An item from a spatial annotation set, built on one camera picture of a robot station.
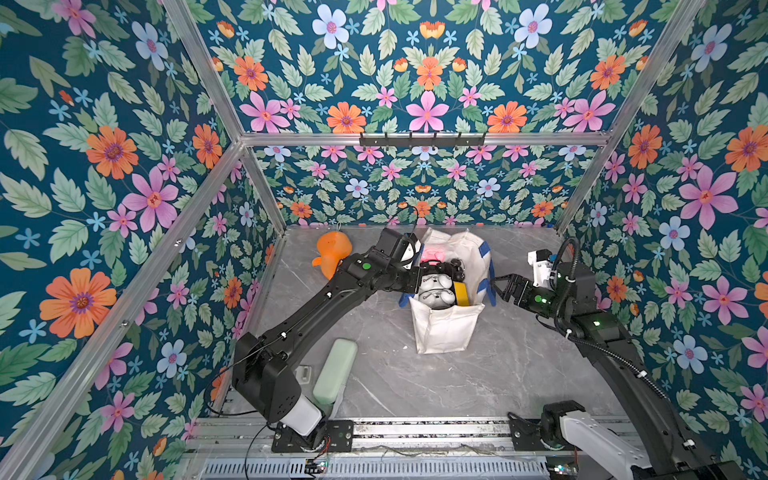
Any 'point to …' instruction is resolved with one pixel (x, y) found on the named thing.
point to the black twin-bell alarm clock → (455, 269)
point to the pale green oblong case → (336, 371)
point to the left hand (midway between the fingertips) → (427, 279)
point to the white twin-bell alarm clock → (435, 281)
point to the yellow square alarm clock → (461, 293)
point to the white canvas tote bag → (438, 330)
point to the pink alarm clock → (433, 254)
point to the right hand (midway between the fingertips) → (506, 279)
